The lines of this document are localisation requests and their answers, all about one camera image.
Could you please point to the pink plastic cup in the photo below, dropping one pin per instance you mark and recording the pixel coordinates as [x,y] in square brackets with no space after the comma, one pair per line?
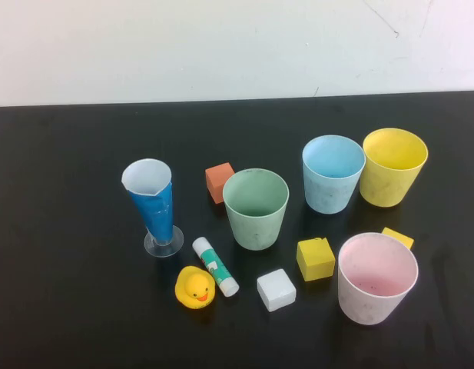
[371,303]

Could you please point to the white foam cube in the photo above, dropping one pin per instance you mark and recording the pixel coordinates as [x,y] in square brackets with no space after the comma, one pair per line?
[277,290]

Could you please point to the orange foam cube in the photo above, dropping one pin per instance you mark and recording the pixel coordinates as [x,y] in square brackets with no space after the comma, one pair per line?
[216,180]

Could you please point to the white green glue stick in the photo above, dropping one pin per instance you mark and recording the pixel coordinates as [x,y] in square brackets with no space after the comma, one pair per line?
[215,267]

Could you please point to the light blue plastic cup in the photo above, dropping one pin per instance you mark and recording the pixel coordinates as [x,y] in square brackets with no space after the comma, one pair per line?
[329,194]

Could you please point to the green plastic cup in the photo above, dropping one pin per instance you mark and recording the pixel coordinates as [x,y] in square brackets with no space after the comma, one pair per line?
[256,227]

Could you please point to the yellow plastic cup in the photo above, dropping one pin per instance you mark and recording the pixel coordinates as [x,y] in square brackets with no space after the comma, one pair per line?
[386,184]

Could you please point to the blue paper-wrapped tall glass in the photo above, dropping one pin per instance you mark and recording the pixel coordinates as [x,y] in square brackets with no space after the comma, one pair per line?
[152,207]

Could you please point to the yellow foam cube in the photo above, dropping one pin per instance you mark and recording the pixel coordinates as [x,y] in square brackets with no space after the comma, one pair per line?
[317,261]
[400,235]

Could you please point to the yellow rubber duck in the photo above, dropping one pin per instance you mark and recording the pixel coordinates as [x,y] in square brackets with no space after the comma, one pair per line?
[194,288]

